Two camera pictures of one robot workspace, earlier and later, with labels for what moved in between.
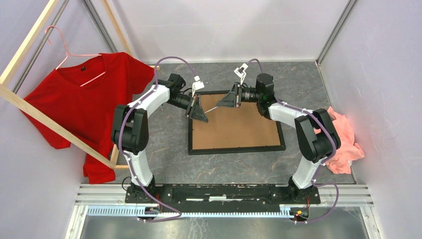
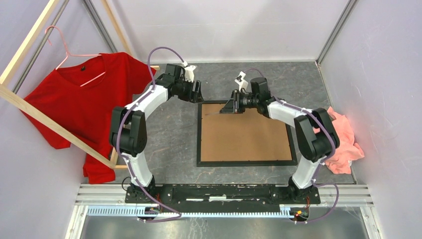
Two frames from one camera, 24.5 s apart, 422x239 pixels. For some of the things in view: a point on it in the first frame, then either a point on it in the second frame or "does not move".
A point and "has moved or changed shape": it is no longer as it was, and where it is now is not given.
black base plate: x=223 y=195 does not move
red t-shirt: x=81 y=97 does not move
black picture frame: x=243 y=129 has moved or changed shape
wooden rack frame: x=8 y=93 does not move
